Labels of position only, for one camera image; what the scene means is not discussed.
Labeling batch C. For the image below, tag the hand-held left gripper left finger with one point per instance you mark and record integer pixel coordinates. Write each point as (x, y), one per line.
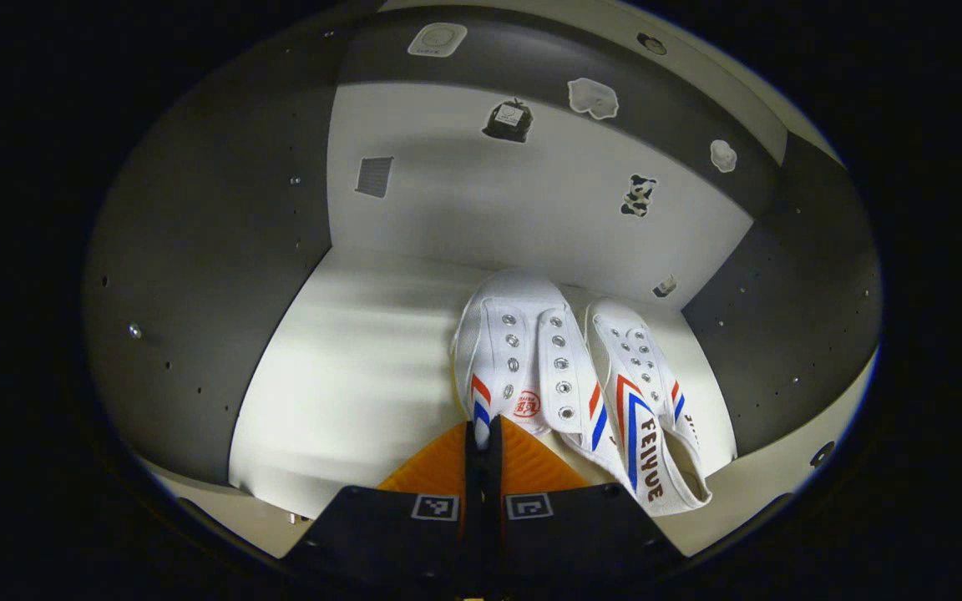
(472, 476)

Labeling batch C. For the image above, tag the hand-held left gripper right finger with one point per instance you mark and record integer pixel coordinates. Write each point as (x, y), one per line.
(493, 476)

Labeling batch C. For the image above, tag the white canvas shoe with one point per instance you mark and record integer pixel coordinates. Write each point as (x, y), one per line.
(648, 392)
(523, 351)

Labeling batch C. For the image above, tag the white shoe cabinet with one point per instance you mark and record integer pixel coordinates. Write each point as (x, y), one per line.
(531, 209)

